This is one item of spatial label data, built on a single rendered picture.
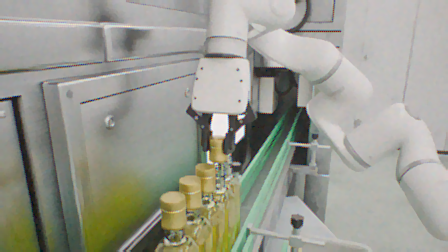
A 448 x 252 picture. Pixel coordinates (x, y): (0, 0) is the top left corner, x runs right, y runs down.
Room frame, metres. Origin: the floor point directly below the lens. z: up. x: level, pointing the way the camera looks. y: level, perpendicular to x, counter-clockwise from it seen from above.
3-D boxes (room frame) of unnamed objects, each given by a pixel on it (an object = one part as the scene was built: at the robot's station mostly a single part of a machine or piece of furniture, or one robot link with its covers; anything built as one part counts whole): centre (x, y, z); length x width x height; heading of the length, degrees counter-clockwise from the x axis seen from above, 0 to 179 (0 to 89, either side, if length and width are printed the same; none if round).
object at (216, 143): (0.56, 0.01, 1.17); 0.04 x 0.04 x 0.04
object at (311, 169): (1.20, -0.34, 0.90); 0.17 x 0.05 x 0.22; 71
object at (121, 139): (0.81, 0.07, 1.15); 0.90 x 0.03 x 0.34; 161
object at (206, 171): (0.50, 0.03, 1.14); 0.04 x 0.04 x 0.04
